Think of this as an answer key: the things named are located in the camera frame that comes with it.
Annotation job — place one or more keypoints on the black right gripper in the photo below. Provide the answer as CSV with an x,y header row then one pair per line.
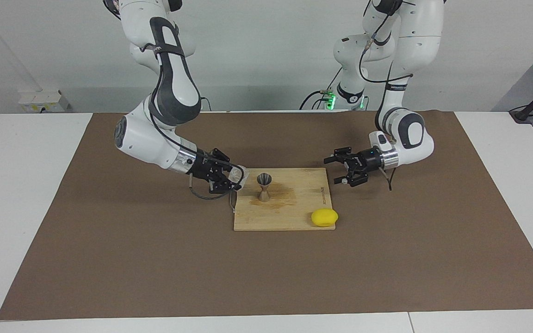
x,y
201,169

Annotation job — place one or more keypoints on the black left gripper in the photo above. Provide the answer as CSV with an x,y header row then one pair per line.
x,y
368,162

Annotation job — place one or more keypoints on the clear glass cup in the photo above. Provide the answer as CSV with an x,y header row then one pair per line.
x,y
239,175

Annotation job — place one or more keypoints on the steel jigger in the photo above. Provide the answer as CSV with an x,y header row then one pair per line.
x,y
264,194

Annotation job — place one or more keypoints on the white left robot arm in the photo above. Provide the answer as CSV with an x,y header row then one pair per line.
x,y
414,37

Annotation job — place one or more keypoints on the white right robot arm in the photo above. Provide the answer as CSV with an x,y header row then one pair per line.
x,y
141,138

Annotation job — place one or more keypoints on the yellow lemon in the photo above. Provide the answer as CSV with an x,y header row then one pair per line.
x,y
325,218

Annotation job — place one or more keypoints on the wooden cutting board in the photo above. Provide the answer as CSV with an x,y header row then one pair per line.
x,y
285,217

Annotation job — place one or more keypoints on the brown table mat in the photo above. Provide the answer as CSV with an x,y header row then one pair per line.
x,y
266,277

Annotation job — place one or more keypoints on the white power strip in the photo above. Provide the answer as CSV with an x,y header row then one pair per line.
x,y
40,99

